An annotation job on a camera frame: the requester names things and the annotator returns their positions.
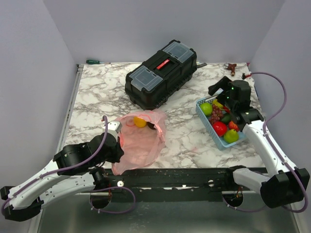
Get yellow fake lemon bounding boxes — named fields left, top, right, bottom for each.
left=212, top=99, right=224, bottom=110

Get red fake grapes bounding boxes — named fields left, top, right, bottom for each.
left=209, top=104, right=223, bottom=125

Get green fake apple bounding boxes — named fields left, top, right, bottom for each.
left=199, top=102, right=213, bottom=117

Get pink plastic bag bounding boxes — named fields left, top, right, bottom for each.
left=112, top=109, right=167, bottom=175

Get dark purple fake plum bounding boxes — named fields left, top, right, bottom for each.
left=147, top=122, right=156, bottom=130

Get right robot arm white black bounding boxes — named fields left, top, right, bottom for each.
left=208, top=76, right=310, bottom=213

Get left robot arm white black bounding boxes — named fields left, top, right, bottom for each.
left=0, top=133, right=124, bottom=222

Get dark green fake avocado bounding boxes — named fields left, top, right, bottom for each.
left=220, top=113, right=231, bottom=125

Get green fake pear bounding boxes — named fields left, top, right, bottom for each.
left=223, top=129, right=239, bottom=144

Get yellow fake pear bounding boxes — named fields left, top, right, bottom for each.
left=133, top=116, right=147, bottom=128

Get grey tool behind toolbox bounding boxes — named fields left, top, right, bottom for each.
left=197, top=63, right=207, bottom=68

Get blue plastic basket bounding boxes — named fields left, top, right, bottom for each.
left=195, top=96, right=246, bottom=150

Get black plastic toolbox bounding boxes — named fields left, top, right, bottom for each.
left=125, top=40, right=197, bottom=110

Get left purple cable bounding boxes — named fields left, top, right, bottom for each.
left=0, top=115, right=108, bottom=216

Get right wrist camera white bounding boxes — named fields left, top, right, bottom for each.
left=242, top=73, right=252, bottom=80

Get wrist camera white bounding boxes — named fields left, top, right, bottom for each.
left=101, top=116, right=122, bottom=134
left=242, top=73, right=252, bottom=80

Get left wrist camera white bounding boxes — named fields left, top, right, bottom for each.
left=101, top=116, right=122, bottom=134

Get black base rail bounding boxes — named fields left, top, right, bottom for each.
left=89, top=168, right=244, bottom=203

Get green handled screwdriver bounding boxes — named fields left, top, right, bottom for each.
left=86, top=60, right=111, bottom=65

